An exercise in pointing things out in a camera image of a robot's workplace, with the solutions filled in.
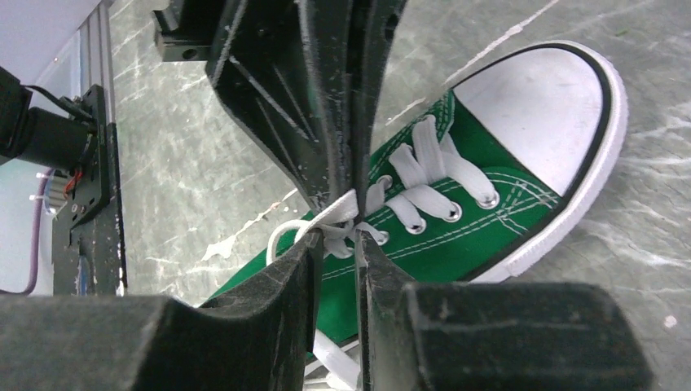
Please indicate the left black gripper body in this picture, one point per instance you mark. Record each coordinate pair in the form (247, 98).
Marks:
(184, 30)

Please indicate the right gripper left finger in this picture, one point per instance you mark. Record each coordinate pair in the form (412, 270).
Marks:
(253, 337)

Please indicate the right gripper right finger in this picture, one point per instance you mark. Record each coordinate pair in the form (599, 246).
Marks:
(489, 336)

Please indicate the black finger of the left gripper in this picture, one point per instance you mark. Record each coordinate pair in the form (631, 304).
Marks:
(278, 68)
(372, 30)

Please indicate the green canvas sneaker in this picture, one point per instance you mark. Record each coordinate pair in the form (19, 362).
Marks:
(556, 116)

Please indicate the aluminium frame rail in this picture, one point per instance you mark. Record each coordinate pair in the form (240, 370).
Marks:
(96, 55)

